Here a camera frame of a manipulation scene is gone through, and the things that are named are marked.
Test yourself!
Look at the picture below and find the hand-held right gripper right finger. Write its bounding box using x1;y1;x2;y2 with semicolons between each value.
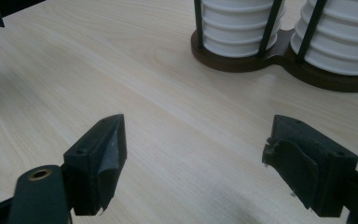
262;114;358;217

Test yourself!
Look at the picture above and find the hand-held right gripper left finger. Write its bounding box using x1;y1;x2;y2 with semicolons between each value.
63;114;128;217

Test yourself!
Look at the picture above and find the dark cup holder with rods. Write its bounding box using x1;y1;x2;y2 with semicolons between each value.
190;0;358;93

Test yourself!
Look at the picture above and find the stack of white cups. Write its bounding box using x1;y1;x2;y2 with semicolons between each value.
290;0;358;77
200;0;287;59

